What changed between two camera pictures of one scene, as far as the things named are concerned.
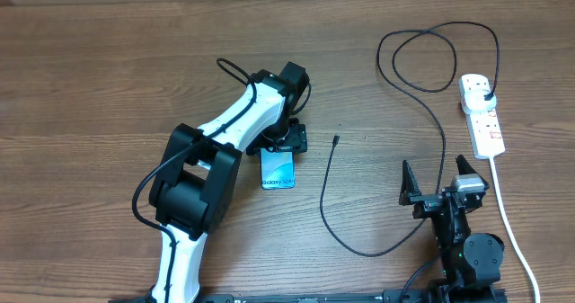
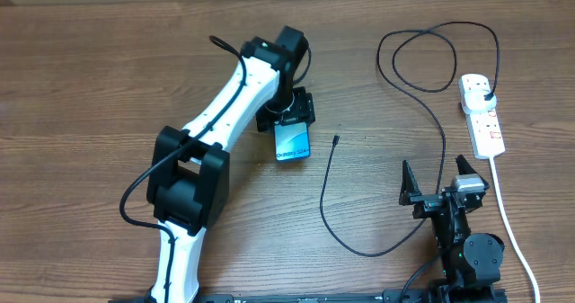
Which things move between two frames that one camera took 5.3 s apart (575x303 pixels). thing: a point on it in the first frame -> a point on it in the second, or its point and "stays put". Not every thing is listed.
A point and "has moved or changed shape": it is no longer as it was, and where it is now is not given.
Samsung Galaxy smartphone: (278, 169) has moved or changed shape
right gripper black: (425, 203) stays put
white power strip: (484, 127) stays put
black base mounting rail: (396, 296) stays put
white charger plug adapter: (474, 102) stays put
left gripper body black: (286, 136) -> (291, 109)
